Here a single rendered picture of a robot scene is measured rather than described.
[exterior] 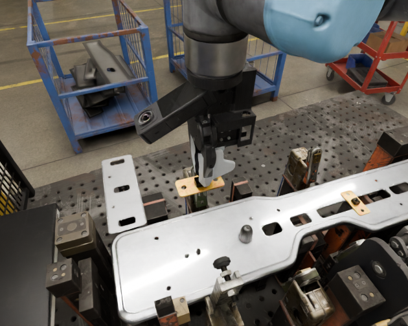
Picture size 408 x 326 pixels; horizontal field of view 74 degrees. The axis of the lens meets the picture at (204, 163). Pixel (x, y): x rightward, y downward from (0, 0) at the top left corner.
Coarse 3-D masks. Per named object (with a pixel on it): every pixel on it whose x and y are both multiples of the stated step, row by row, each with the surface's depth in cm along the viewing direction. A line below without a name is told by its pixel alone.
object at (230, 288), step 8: (224, 256) 43; (216, 264) 42; (224, 264) 42; (224, 272) 41; (216, 280) 41; (232, 280) 40; (240, 280) 40; (216, 288) 43; (224, 288) 39; (232, 288) 40; (240, 288) 42; (216, 296) 44; (224, 296) 43; (232, 296) 40; (216, 304) 47
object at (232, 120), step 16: (192, 80) 33; (208, 80) 32; (224, 80) 32; (240, 80) 34; (224, 96) 36; (240, 96) 36; (208, 112) 37; (224, 112) 38; (240, 112) 38; (192, 128) 40; (208, 128) 36; (224, 128) 37; (240, 128) 38; (224, 144) 41; (240, 144) 40
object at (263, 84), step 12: (168, 0) 285; (168, 12) 299; (168, 24) 307; (180, 24) 315; (168, 36) 316; (180, 36) 285; (168, 48) 326; (276, 48) 270; (180, 60) 336; (252, 60) 250; (276, 72) 278; (264, 84) 294; (276, 84) 284; (276, 96) 295
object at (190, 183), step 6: (180, 180) 49; (186, 180) 49; (192, 180) 49; (198, 180) 49; (222, 180) 49; (180, 186) 48; (186, 186) 48; (192, 186) 48; (198, 186) 48; (210, 186) 48; (216, 186) 48; (222, 186) 48; (180, 192) 47; (186, 192) 47; (192, 192) 47; (198, 192) 47
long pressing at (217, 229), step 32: (320, 192) 80; (160, 224) 72; (192, 224) 72; (224, 224) 72; (256, 224) 72; (288, 224) 72; (320, 224) 71; (352, 224) 72; (384, 224) 71; (128, 256) 66; (160, 256) 66; (192, 256) 66; (256, 256) 66; (288, 256) 66; (128, 288) 60; (160, 288) 60; (192, 288) 60; (128, 320) 55
